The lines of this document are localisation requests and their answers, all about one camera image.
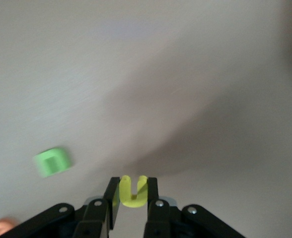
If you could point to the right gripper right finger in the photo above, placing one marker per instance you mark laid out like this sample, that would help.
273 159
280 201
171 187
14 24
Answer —
161 220

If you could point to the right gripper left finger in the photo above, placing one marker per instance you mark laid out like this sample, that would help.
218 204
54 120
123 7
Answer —
91 218

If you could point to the yellow foam letter u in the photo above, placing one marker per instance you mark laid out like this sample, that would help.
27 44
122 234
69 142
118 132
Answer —
126 196

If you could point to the green foam letter n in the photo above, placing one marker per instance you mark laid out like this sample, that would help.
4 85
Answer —
61 158

